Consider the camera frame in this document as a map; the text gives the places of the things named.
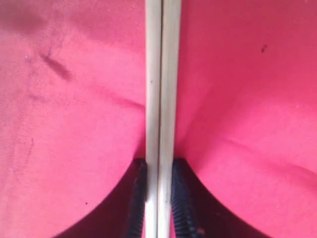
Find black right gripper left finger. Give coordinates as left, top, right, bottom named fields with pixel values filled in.
left=56, top=158, right=147, bottom=238

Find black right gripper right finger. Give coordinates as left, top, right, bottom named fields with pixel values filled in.
left=171, top=158, right=267, bottom=238

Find red scalloped table cloth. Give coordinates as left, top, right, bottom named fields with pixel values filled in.
left=0, top=0, right=317, bottom=238

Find bamboo chopstick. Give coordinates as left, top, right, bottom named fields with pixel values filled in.
left=145, top=0, right=162, bottom=238
left=158, top=0, right=181, bottom=238

